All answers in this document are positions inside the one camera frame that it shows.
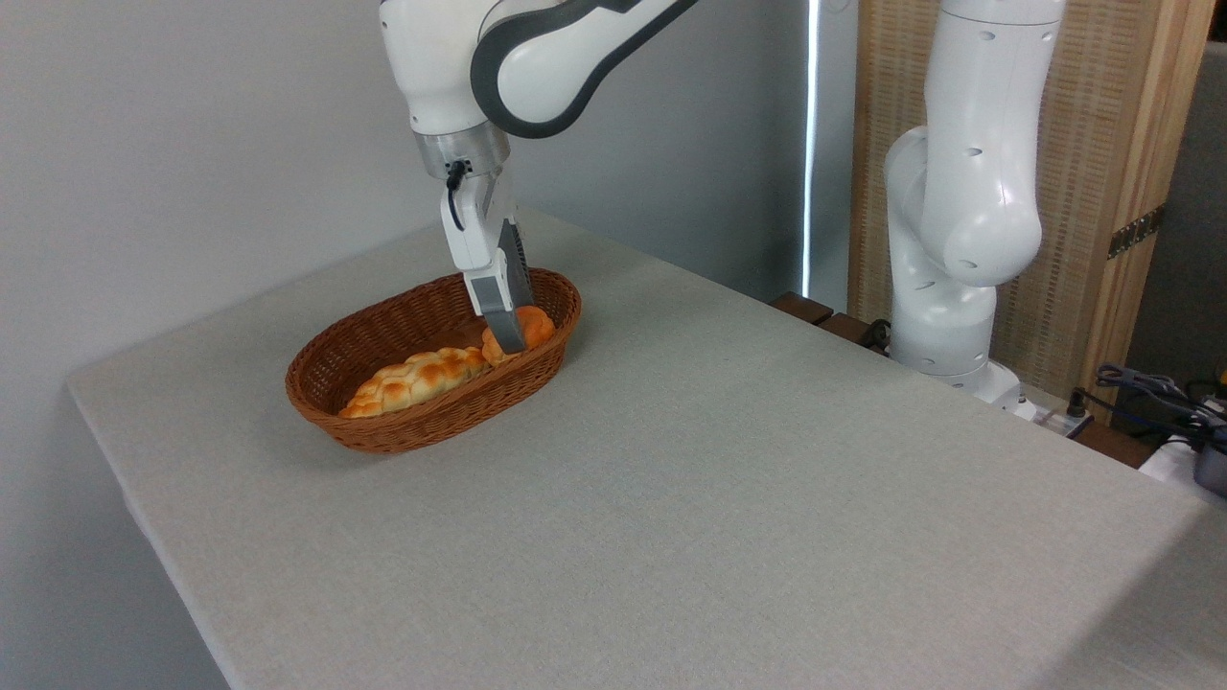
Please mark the round orange bread bun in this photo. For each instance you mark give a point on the round orange bread bun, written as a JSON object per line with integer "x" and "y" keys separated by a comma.
{"x": 539, "y": 326}

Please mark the grey tablecloth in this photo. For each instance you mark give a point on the grey tablecloth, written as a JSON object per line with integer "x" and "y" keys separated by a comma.
{"x": 719, "y": 517}

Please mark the black power plug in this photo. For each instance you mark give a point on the black power plug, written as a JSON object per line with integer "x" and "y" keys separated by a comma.
{"x": 1076, "y": 402}

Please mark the white power strip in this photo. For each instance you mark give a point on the white power strip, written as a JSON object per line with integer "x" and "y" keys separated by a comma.
{"x": 1050, "y": 418}

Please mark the brown oval wicker basket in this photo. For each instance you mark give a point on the brown oval wicker basket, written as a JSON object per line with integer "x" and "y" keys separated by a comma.
{"x": 403, "y": 436}

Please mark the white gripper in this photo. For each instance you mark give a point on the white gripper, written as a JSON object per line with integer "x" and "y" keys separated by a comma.
{"x": 476, "y": 225}

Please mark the metal screen hinge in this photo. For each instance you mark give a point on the metal screen hinge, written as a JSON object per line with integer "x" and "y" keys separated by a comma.
{"x": 1137, "y": 232}

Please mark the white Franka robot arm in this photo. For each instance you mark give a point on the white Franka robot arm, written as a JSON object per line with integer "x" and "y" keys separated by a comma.
{"x": 431, "y": 67}

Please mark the long braided bread loaf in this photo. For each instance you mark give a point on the long braided bread loaf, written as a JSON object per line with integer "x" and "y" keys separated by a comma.
{"x": 412, "y": 379}

